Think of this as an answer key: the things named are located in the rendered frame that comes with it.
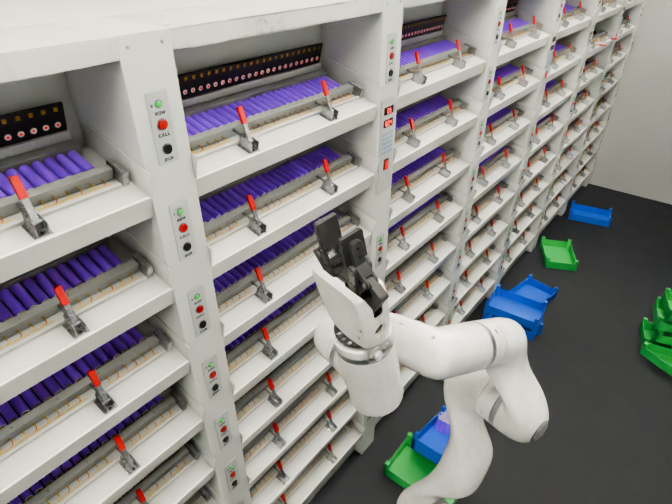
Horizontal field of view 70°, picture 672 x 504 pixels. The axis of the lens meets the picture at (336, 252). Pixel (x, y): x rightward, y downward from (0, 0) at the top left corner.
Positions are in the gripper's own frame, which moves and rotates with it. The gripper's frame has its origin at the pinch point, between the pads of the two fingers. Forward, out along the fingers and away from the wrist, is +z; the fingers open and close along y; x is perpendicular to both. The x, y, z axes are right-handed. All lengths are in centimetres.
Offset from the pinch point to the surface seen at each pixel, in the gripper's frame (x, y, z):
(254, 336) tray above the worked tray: -2, 58, -62
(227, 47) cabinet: 22, 70, 7
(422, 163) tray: 90, 84, -60
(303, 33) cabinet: 46, 77, 2
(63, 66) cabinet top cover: -14.6, 38.4, 20.0
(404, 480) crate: 28, 44, -166
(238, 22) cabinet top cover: 16, 47, 16
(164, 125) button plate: -4.5, 41.7, 6.1
